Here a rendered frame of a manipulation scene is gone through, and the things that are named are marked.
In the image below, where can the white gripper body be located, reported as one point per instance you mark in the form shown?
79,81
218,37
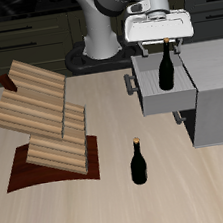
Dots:
158,29

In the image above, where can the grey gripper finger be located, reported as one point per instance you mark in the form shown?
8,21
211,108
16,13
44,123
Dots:
178,46
144,48

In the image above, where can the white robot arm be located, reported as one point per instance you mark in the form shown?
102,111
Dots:
100,34

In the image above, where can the dark wine bottle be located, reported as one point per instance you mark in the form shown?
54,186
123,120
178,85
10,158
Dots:
138,166
166,73

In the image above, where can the grey cabinet drawer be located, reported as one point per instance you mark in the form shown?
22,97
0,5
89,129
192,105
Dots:
169,103

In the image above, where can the wooden wine rack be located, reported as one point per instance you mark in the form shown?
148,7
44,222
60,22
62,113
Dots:
39,110

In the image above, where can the grey cabinet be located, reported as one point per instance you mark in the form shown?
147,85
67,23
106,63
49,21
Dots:
217,107

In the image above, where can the dark kitchen cupboards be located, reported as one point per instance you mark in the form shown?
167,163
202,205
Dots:
24,52

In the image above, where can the flat black base plate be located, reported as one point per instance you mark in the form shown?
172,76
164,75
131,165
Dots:
72,62

